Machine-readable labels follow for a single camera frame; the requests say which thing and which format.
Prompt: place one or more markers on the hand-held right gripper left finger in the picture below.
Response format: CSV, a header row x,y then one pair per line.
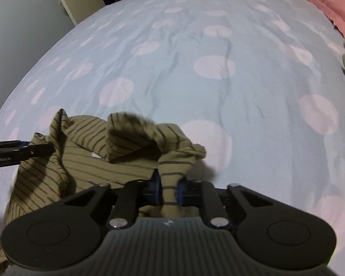
x,y
154,189

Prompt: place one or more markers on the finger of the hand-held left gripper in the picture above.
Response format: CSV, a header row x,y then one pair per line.
x,y
17,149

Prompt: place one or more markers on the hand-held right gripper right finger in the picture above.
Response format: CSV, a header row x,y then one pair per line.
x,y
182,194

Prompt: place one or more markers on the brown striped shirt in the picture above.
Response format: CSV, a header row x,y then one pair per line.
x,y
118,161

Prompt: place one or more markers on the polka dot bed sheet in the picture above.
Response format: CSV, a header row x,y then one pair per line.
x,y
189,92

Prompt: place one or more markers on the pink pillow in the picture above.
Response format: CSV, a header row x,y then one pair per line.
x,y
333,3

